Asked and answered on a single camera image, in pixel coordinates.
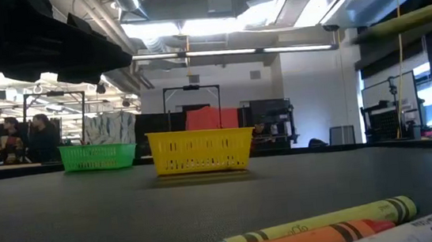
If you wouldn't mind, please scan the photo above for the black frame stand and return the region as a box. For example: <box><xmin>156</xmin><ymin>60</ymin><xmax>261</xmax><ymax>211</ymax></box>
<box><xmin>21</xmin><ymin>88</ymin><xmax>91</xmax><ymax>151</ymax></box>

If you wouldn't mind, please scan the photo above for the black pegboard rack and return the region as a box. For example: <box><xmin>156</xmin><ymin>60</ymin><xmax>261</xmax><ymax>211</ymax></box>
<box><xmin>361</xmin><ymin>99</ymin><xmax>404</xmax><ymax>143</ymax></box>

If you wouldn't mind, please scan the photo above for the person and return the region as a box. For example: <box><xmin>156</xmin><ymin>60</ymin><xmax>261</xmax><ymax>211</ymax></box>
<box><xmin>0</xmin><ymin>115</ymin><xmax>26</xmax><ymax>165</ymax></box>
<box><xmin>24</xmin><ymin>112</ymin><xmax>63</xmax><ymax>164</ymax></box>

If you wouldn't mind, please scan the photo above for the patterned white cloth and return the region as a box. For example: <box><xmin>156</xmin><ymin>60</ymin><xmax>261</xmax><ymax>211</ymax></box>
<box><xmin>81</xmin><ymin>109</ymin><xmax>138</xmax><ymax>149</ymax></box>

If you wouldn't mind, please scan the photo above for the round silver duct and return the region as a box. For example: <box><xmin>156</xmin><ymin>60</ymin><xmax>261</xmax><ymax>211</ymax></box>
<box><xmin>111</xmin><ymin>0</ymin><xmax>150</xmax><ymax>24</ymax></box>

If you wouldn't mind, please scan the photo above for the grey ceiling box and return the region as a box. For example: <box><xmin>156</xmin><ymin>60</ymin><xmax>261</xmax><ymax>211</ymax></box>
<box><xmin>207</xmin><ymin>0</ymin><xmax>236</xmax><ymax>15</ymax></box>

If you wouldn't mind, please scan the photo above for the black dome object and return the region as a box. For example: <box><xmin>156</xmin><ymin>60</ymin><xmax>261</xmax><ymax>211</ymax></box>
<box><xmin>307</xmin><ymin>137</ymin><xmax>328</xmax><ymax>149</ymax></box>

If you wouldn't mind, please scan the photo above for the red cloth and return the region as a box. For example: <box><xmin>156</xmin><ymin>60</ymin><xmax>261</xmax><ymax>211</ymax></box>
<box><xmin>182</xmin><ymin>103</ymin><xmax>241</xmax><ymax>134</ymax></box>

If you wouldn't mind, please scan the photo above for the yellow-green crayon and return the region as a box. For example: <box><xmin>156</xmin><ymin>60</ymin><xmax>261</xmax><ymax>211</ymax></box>
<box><xmin>347</xmin><ymin>0</ymin><xmax>432</xmax><ymax>45</ymax></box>
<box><xmin>192</xmin><ymin>194</ymin><xmax>421</xmax><ymax>242</ymax></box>

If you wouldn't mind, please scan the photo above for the grey waste bin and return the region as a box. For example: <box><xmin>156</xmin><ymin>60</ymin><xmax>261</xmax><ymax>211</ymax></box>
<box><xmin>327</xmin><ymin>123</ymin><xmax>357</xmax><ymax>147</ymax></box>

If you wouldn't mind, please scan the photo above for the black camera stand frame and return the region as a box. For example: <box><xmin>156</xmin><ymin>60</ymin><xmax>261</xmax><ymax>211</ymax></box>
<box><xmin>161</xmin><ymin>81</ymin><xmax>225</xmax><ymax>135</ymax></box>

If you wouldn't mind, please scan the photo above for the black shelf rack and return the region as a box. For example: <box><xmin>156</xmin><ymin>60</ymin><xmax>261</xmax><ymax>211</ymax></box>
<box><xmin>248</xmin><ymin>96</ymin><xmax>301</xmax><ymax>149</ymax></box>

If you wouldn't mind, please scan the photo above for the long ceiling strip light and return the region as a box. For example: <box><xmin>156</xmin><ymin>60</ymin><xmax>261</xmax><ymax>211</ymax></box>
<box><xmin>132</xmin><ymin>36</ymin><xmax>334</xmax><ymax>70</ymax></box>

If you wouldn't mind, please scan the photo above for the black crayon white wrapper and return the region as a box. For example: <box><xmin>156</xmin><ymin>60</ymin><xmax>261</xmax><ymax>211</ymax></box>
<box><xmin>320</xmin><ymin>208</ymin><xmax>432</xmax><ymax>242</ymax></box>

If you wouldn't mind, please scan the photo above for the green plastic basket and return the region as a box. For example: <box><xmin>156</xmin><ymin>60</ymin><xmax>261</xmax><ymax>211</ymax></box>
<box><xmin>58</xmin><ymin>139</ymin><xmax>138</xmax><ymax>176</ymax></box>

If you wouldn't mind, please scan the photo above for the yellow plastic basket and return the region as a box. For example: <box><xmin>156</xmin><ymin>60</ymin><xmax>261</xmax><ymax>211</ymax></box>
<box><xmin>145</xmin><ymin>123</ymin><xmax>259</xmax><ymax>180</ymax></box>

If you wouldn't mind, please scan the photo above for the yellow hanging cable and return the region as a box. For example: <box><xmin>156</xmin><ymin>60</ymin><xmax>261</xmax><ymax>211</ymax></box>
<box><xmin>382</xmin><ymin>0</ymin><xmax>415</xmax><ymax>139</ymax></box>

